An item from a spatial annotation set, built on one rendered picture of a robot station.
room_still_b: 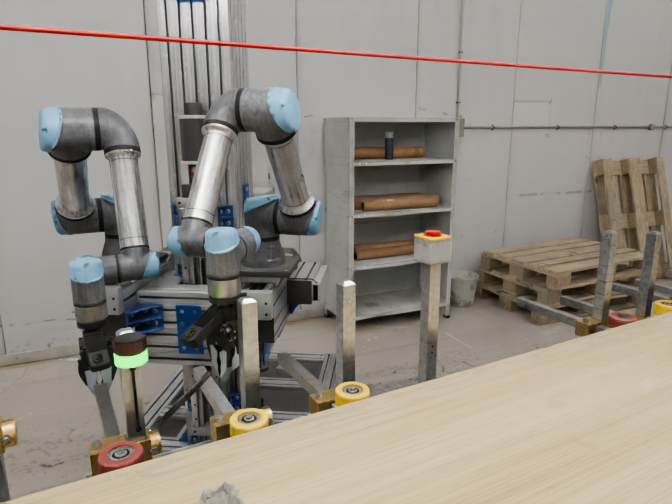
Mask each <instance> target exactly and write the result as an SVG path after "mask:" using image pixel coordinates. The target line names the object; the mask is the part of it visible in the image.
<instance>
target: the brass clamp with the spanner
mask: <svg viewBox="0 0 672 504"><path fill-rule="evenodd" d="M122 441H128V440H127V437H126V433H125V434H121V435H117V436H114V437H110V438H106V439H102V440H101V444H102V448H100V449H98V450H92V449H91V446H92V442H90V443H88V450H89V459H90V466H91V472H92V477H94V476H97V475H99V469H98V461H97V459H98V455H99V454H100V452H101V451H102V450H103V449H105V448H106V447H108V446H110V445H112V444H114V443H117V442H122ZM135 442H137V443H140V444H141V445H142V446H143V449H144V458H145V462H146V461H150V460H153V456H154V455H158V454H161V452H162V445H161V438H160V434H159V431H158V430H153V431H149V432H148V430H147V428H146V439H143V440H139V441H135Z"/></svg>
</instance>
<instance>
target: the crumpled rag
mask: <svg viewBox="0 0 672 504"><path fill-rule="evenodd" d="M239 490H240V489H239V486H238V485H234V484H233V485H232V484H228V483H227V482H226V481H224V483H223V484H222V485H221V486H220V487H219V488H217V489H216V490H215V491H212V490H210V489H206V490H204V491H203V493H202V494H201V497H200V499H199V501H200V503H201V504H242V503H243V501H242V499H240V498H239V497H238V493H239Z"/></svg>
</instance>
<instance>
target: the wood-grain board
mask: <svg viewBox="0 0 672 504"><path fill-rule="evenodd" d="M224 481H226V482H227V483H228V484H232V485H233V484H234V485H238V486H239V489H240V490H239V493H238V497H239V498H240V499H242V501H243V503H242V504H672V311H671V312H668V313H664V314H661V315H657V316H654V317H650V318H647V319H643V320H640V321H636V322H633V323H629V324H626V325H622V326H619V327H615V328H612V329H608V330H605V331H601V332H598V333H594V334H591V335H587V336H584V337H580V338H577V339H573V340H570V341H566V342H563V343H559V344H556V345H552V346H549V347H545V348H542V349H538V350H535V351H531V352H528V353H524V354H521V355H517V356H514V357H510V358H507V359H503V360H500V361H496V362H493V363H489V364H486V365H482V366H479V367H475V368H472V369H468V370H465V371H461V372H458V373H454V374H451V375H447V376H444V377H440V378H437V379H433V380H430V381H426V382H423V383H419V384H416V385H412V386H409V387H405V388H402V389H398V390H395V391H391V392H388V393H384V394H381V395H377V396H374V397H370V398H367V399H363V400H360V401H356V402H353V403H349V404H346V405H342V406H339V407H335V408H332V409H328V410H325V411H321V412H318V413H314V414H311V415H307V416H304V417H300V418H297V419H293V420H290V421H286V422H283V423H279V424H276V425H272V426H269V427H265V428H262V429H258V430H255V431H251V432H248V433H244V434H241V435H237V436H234V437H230V438H227V439H223V440H220V441H216V442H213V443H209V444H206V445H202V446H199V447H195V448H192V449H188V450H185V451H181V452H178V453H174V454H171V455H167V456H164V457H160V458H157V459H153V460H150V461H146V462H143V463H139V464H136V465H132V466H129V467H125V468H122V469H118V470H115V471H111V472H108V473H104V474H101V475H97V476H94V477H90V478H87V479H83V480H80V481H76V482H72V483H69V484H65V485H62V486H58V487H55V488H51V489H48V490H44V491H41V492H37V493H34V494H30V495H27V496H23V497H20V498H16V499H13V500H9V501H6V502H2V503H0V504H201V503H200V501H199V499H200V497H201V494H202V493H203V491H204V490H206V489H210V490H212V491H215V490H216V489H217V488H219V487H220V486H221V485H222V484H223V483H224Z"/></svg>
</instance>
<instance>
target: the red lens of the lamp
mask: <svg viewBox="0 0 672 504"><path fill-rule="evenodd" d="M144 335H145V334H144ZM114 339H115V337H114V338H113V340H114ZM113 340H112V343H113V352H114V354H116V355H120V356H129V355H135V354H138V353H141V352H143V351H145V350H146V349H147V340H146V335H145V338H144V339H142V340H141V341H139V342H136V343H131V344H117V343H116V342H114V341H113Z"/></svg>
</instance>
